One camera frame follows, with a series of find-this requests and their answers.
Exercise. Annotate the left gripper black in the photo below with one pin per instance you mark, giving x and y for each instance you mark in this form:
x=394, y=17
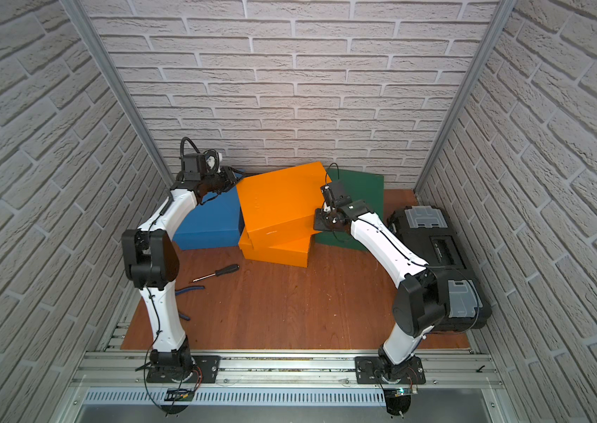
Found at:
x=227, y=177

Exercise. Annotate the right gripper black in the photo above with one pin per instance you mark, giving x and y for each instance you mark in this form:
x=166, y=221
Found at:
x=319, y=224

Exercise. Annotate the green shoebox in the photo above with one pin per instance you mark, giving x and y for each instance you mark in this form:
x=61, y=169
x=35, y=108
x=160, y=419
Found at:
x=360, y=186

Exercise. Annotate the orange shoebox front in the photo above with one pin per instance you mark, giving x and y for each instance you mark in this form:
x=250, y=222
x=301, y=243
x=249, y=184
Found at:
x=279, y=206

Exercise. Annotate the orange shoebox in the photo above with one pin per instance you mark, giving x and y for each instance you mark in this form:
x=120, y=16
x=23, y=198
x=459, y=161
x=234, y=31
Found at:
x=295, y=253
x=279, y=206

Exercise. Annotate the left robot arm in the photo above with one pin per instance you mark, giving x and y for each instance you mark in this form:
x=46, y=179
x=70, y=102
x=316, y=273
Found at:
x=152, y=264

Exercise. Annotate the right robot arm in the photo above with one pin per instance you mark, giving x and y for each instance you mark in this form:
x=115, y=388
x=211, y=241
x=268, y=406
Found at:
x=399, y=275

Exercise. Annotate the blue shoebox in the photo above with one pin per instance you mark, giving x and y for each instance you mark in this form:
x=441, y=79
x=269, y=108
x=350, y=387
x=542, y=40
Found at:
x=195, y=223

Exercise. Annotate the orange shoebox rear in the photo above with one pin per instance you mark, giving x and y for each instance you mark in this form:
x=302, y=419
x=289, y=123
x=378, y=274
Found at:
x=295, y=253

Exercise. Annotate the black plastic toolbox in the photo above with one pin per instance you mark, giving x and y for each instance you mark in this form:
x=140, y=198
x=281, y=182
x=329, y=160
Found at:
x=446, y=295

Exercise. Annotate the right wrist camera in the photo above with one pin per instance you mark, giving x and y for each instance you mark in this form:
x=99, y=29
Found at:
x=335, y=195

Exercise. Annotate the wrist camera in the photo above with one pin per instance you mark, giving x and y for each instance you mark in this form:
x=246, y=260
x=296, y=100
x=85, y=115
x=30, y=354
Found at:
x=335, y=195
x=201, y=163

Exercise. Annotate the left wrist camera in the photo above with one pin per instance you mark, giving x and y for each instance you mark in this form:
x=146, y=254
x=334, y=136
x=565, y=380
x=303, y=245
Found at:
x=201, y=163

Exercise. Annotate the black handled screwdriver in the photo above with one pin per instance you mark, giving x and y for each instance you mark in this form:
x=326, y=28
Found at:
x=232, y=268

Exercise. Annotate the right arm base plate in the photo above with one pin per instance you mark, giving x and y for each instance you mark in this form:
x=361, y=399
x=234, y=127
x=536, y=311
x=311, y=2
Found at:
x=378, y=370

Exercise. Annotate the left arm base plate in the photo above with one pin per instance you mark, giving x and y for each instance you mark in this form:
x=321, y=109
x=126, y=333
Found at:
x=203, y=367

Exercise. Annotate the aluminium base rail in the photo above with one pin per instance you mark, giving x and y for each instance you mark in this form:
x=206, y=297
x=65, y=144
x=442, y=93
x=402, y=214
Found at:
x=249, y=377

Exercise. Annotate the left corner aluminium post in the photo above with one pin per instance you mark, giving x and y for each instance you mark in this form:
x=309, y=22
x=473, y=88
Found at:
x=81, y=21

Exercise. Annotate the corner aluminium post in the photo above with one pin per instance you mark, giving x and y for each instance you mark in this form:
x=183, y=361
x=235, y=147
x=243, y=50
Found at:
x=81, y=21
x=499, y=19

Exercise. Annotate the right corner aluminium post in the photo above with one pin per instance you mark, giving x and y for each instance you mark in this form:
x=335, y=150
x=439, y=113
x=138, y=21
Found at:
x=499, y=19

